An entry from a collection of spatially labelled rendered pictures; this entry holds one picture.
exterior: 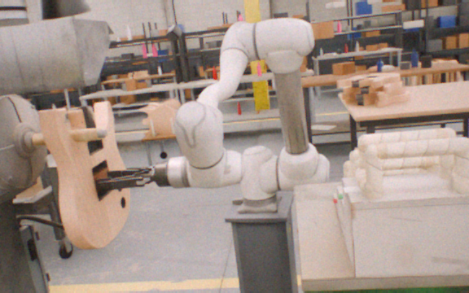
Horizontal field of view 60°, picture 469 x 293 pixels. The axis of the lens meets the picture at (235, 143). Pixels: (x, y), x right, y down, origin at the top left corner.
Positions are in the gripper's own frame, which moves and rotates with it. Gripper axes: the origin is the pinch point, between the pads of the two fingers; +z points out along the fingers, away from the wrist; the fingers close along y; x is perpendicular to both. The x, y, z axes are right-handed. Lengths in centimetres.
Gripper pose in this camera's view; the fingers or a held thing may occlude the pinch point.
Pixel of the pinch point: (103, 179)
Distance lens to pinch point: 125.2
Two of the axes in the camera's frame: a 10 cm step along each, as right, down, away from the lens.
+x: -1.3, -9.7, -2.0
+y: 1.1, -2.2, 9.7
